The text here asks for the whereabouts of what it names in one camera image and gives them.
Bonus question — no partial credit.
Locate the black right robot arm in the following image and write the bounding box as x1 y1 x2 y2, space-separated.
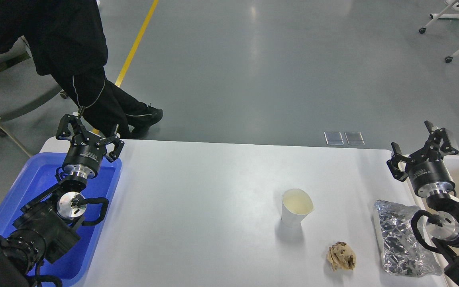
386 120 459 286

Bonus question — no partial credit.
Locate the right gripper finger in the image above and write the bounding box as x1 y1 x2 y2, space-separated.
386 142 415 182
421 120 459 160

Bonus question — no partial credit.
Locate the white paper cup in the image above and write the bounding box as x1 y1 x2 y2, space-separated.
281 189 314 226

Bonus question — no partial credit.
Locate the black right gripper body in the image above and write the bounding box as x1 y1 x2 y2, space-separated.
407 159 455 198

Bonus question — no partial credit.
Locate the grey office chair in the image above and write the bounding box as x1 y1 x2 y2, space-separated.
0 39 61 122

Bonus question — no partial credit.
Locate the crumpled silver foil bag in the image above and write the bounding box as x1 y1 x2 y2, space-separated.
372 200 443 278

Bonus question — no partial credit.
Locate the right metal floor plate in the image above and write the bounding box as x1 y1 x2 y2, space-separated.
345 132 365 145

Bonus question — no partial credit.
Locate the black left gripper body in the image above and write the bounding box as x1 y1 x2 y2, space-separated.
62 136 107 179

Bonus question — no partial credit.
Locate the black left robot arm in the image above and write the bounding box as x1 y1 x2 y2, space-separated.
0 106 124 287

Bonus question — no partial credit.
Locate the person in black clothes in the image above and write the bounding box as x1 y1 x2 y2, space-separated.
0 0 163 139

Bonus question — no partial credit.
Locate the crumpled brown paper ball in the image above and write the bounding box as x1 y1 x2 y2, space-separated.
326 242 356 272

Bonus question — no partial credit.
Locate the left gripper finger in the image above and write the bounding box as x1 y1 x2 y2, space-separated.
56 106 88 141
101 125 125 162

